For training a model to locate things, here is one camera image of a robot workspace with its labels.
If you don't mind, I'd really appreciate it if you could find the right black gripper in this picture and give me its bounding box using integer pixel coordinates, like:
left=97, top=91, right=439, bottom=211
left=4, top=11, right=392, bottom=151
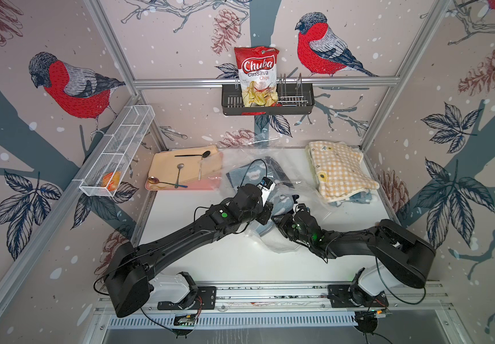
left=269, top=214, right=313, bottom=248

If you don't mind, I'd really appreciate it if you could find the light blue bear blanket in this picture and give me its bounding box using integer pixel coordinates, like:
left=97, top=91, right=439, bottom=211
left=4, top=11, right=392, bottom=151
left=226, top=156, right=299, bottom=237

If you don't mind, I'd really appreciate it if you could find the clear plastic vacuum bag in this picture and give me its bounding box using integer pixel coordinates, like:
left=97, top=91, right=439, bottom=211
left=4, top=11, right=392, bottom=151
left=219, top=147, right=328, bottom=254

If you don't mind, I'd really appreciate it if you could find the orange checkered blanket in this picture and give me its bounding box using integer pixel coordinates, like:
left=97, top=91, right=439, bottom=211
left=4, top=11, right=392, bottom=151
left=306, top=140, right=379, bottom=203

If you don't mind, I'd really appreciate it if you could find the teal bear print blanket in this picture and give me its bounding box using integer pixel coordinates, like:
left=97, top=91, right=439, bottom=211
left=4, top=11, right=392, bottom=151
left=329, top=190, right=373, bottom=207

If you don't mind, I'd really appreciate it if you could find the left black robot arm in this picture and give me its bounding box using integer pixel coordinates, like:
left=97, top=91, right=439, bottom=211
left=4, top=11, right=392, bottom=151
left=102, top=177, right=275, bottom=318

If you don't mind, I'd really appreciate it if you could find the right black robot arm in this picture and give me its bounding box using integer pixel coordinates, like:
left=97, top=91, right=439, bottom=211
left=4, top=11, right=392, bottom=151
left=272, top=204, right=436, bottom=306

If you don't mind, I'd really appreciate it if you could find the red Chuba chips bag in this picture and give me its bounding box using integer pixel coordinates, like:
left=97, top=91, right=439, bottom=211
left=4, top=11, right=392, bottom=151
left=234, top=47, right=279, bottom=108

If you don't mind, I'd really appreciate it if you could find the pink tray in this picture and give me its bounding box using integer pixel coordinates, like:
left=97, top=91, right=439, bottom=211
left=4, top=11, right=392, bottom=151
left=145, top=150, right=224, bottom=191

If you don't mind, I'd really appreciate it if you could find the black spoon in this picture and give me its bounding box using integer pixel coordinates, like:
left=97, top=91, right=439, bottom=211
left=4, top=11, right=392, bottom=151
left=174, top=150, right=211, bottom=159

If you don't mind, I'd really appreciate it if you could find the small silver spoon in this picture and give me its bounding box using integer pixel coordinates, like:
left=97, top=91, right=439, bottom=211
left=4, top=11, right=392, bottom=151
left=174, top=163, right=184, bottom=189

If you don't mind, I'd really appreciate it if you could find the beige wooden cutting board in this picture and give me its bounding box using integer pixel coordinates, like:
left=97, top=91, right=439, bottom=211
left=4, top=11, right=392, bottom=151
left=147, top=145, right=223, bottom=186

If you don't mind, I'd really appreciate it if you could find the right circuit board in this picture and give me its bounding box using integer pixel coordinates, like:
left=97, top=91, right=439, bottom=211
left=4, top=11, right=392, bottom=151
left=355, top=308, right=392, bottom=322

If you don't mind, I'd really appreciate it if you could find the circuit board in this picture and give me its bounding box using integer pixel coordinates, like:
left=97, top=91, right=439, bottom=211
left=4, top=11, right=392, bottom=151
left=355, top=308, right=392, bottom=322
left=173, top=314, right=199, bottom=328

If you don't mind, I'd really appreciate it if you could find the left circuit board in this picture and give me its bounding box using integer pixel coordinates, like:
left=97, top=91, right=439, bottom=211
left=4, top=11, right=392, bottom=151
left=173, top=314, right=199, bottom=328

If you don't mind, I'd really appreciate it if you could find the orange item in basket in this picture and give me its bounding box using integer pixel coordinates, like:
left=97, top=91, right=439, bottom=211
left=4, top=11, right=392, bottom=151
left=100, top=171, right=121, bottom=193

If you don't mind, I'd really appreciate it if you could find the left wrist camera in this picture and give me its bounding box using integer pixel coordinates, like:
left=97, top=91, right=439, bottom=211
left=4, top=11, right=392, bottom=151
left=257, top=176, right=275, bottom=206

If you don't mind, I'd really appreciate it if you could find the silver white-handled spoon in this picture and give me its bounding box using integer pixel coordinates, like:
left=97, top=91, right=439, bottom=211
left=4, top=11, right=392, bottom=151
left=199, top=153, right=206, bottom=181

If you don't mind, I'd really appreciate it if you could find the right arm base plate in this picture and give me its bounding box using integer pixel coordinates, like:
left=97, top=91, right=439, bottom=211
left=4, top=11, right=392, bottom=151
left=327, top=284, right=389, bottom=308

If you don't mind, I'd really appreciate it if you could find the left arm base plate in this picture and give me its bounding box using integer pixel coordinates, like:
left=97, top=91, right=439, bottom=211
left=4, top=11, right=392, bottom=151
left=157, top=286, right=217, bottom=310

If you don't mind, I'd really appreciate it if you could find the dark grey wall rack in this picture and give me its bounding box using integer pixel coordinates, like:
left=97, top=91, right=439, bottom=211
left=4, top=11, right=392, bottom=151
left=222, top=77, right=315, bottom=116

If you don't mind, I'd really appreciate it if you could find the white wire basket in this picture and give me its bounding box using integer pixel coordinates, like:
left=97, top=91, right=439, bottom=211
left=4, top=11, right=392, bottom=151
left=79, top=105, right=155, bottom=197

